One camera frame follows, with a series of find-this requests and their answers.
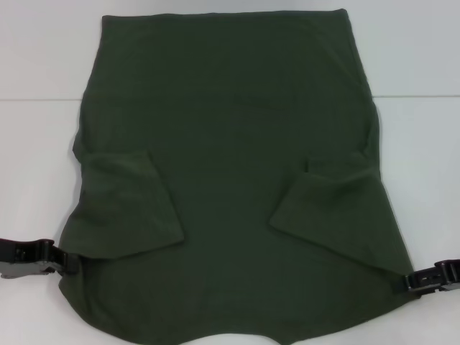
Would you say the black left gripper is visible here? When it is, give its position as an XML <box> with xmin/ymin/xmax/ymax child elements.
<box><xmin>0</xmin><ymin>238</ymin><xmax>81</xmax><ymax>280</ymax></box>

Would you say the dark green shirt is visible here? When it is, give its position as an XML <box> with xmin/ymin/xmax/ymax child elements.
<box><xmin>57</xmin><ymin>9</ymin><xmax>414</xmax><ymax>345</ymax></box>

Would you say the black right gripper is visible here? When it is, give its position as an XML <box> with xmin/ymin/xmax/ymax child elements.
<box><xmin>391</xmin><ymin>259</ymin><xmax>460</xmax><ymax>292</ymax></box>

